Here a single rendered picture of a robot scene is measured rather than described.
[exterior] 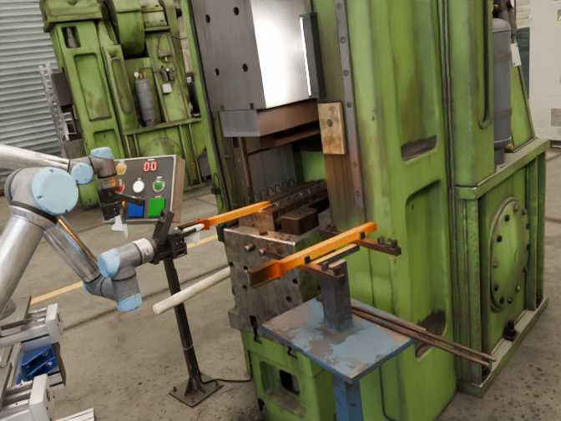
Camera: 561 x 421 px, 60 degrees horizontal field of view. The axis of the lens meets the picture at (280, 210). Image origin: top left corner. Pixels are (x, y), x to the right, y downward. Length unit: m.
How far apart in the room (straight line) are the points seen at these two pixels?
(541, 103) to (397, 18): 5.36
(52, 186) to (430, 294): 1.49
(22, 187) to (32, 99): 8.29
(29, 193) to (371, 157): 1.00
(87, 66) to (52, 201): 5.37
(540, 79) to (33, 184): 6.37
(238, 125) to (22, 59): 8.01
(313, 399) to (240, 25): 1.39
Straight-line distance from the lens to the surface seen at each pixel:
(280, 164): 2.18
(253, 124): 1.74
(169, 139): 6.70
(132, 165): 2.22
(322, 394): 2.03
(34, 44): 9.70
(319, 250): 1.34
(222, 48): 1.80
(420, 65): 1.90
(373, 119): 1.60
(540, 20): 7.00
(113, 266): 1.48
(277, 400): 2.21
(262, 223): 1.84
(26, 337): 1.94
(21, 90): 9.60
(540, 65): 7.02
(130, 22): 6.66
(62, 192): 1.33
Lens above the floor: 1.51
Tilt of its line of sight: 17 degrees down
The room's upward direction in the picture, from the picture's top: 8 degrees counter-clockwise
